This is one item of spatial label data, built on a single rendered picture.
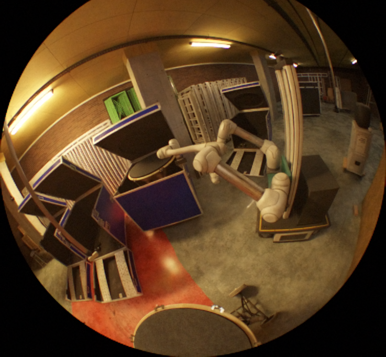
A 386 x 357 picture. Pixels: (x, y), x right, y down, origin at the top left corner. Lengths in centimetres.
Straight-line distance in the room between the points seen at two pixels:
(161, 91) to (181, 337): 314
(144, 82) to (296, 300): 385
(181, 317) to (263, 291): 98
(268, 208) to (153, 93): 254
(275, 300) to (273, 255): 56
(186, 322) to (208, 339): 17
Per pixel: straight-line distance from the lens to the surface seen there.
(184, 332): 91
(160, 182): 151
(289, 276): 171
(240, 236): 182
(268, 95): 596
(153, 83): 272
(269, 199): 87
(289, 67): 92
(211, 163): 87
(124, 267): 221
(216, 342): 88
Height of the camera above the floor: 163
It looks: 26 degrees down
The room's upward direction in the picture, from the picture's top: 21 degrees counter-clockwise
